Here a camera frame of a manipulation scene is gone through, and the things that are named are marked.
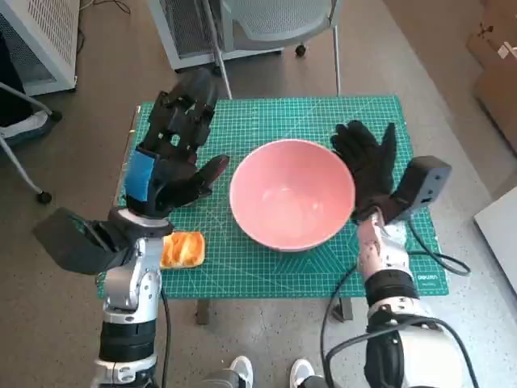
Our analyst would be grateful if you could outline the white perforated metal cabinet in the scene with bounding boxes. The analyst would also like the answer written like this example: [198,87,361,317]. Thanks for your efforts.
[0,0,82,96]

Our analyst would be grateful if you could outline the grey mesh chair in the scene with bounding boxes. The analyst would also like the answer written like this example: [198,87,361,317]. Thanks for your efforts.
[204,0,343,100]

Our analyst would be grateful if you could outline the grey table leg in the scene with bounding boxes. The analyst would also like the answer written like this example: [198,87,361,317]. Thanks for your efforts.
[333,297,355,323]
[196,298,211,326]

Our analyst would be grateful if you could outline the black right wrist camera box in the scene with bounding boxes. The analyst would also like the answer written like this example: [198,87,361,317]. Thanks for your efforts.
[387,156,452,221]

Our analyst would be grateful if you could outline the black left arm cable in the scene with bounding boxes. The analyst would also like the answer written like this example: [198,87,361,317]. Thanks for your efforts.
[160,290,170,388]

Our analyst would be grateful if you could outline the grey office chair with castor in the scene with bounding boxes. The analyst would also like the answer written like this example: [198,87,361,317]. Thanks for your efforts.
[0,80,64,203]

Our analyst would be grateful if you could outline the white perforated cabinet on castors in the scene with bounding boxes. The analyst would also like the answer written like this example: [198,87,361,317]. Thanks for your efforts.
[147,0,308,74]

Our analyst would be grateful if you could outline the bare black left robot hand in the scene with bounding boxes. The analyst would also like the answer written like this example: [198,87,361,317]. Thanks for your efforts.
[123,67,230,215]

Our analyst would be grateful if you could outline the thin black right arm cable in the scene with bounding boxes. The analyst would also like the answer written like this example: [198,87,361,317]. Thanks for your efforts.
[321,266,360,388]

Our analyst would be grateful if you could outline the looped black right arm cable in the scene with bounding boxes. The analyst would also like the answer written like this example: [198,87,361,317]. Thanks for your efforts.
[326,317,481,388]

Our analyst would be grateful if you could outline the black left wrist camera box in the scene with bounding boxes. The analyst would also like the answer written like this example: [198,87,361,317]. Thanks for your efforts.
[32,207,137,276]

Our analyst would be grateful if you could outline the white flat panel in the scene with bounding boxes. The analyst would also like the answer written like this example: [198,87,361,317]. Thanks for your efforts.
[474,188,517,296]

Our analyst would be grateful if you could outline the pink bowl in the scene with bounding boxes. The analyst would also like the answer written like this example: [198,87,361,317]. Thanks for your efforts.
[229,139,357,253]

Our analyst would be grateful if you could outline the rectangular toy bread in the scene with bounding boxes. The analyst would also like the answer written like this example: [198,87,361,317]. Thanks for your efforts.
[160,230,207,270]

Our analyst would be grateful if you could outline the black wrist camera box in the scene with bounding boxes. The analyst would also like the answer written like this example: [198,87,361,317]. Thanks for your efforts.
[32,207,137,276]
[387,156,452,221]

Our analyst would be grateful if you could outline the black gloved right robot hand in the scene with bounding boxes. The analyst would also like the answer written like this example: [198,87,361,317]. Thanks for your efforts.
[330,120,399,223]

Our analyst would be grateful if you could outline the green cutting mat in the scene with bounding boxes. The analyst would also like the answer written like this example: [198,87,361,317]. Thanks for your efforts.
[99,95,450,300]

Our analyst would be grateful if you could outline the brown cardboard box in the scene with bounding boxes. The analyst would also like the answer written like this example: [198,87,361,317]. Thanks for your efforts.
[466,0,517,142]

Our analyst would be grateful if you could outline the black right camera cable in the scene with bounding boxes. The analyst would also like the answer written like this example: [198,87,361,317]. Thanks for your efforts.
[406,217,472,276]

